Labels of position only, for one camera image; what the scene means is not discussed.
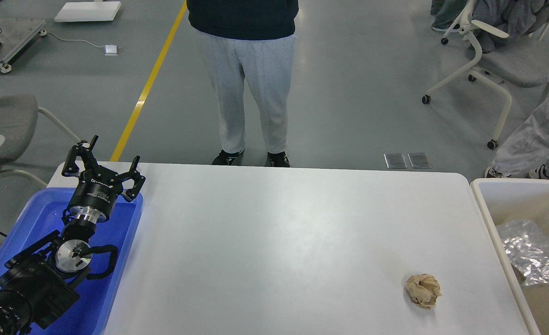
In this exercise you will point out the grey jacket on chair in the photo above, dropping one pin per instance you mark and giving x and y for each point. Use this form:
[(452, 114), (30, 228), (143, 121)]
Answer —
[(515, 17)]

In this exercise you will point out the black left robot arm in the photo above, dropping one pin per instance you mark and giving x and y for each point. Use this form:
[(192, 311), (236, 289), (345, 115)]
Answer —
[(40, 283)]

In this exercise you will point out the white flat board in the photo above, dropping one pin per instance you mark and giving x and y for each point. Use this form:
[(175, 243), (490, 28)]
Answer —
[(88, 11)]

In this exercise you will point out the person in grey sweatpants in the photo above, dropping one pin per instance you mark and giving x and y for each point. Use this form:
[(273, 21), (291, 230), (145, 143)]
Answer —
[(248, 42)]

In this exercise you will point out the beige plastic bin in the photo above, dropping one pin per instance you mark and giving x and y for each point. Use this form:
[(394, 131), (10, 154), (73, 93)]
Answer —
[(505, 200)]

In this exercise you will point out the left metal floor plate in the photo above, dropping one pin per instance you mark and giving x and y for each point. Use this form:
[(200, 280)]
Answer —
[(395, 161)]

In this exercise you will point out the crumpled brown paper ball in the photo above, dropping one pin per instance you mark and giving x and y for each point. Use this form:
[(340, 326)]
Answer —
[(423, 290)]

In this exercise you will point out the white power adapter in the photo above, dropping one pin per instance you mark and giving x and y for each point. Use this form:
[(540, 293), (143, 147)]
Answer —
[(111, 50)]

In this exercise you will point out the silver foil bag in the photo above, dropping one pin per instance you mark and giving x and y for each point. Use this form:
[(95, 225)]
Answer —
[(527, 248)]

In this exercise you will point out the white office chair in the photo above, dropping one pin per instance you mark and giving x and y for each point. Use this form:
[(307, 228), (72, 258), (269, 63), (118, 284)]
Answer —
[(523, 62)]

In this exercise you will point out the blue plastic bin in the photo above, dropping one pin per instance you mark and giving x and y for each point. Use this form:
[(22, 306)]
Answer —
[(42, 215)]

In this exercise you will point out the wheeled metal robot base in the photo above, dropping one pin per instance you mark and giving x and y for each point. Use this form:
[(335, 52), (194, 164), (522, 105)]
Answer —
[(16, 33)]

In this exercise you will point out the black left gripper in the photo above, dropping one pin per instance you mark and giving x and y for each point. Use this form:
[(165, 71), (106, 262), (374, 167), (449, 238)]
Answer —
[(93, 194)]

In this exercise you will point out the metal floor plate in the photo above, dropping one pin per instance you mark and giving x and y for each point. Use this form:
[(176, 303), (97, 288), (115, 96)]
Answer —
[(395, 161), (419, 160)]

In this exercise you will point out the person in grey-green trousers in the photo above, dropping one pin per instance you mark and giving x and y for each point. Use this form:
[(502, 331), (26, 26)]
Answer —
[(445, 13)]

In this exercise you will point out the right metal floor plate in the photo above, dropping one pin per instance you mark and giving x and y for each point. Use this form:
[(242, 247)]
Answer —
[(419, 160)]

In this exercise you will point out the grey chair at left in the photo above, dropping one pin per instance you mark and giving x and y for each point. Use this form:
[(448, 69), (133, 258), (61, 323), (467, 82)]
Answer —
[(18, 119)]

